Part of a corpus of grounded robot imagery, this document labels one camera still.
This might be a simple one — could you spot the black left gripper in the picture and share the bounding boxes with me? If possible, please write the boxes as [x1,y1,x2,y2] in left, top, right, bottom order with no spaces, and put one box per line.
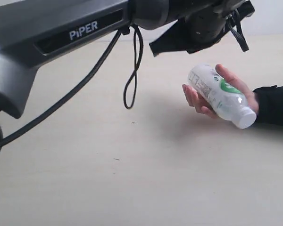
[149,0,255,57]

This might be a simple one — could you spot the green label bottle white cap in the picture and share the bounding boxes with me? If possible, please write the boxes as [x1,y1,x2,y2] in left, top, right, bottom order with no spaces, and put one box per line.
[188,64,257,129]

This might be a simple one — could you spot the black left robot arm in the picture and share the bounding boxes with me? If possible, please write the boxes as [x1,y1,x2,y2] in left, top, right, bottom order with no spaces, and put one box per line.
[0,0,255,151]

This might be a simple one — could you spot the person's open bare hand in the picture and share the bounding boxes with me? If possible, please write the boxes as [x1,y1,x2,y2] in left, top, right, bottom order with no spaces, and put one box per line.
[182,64,258,121]

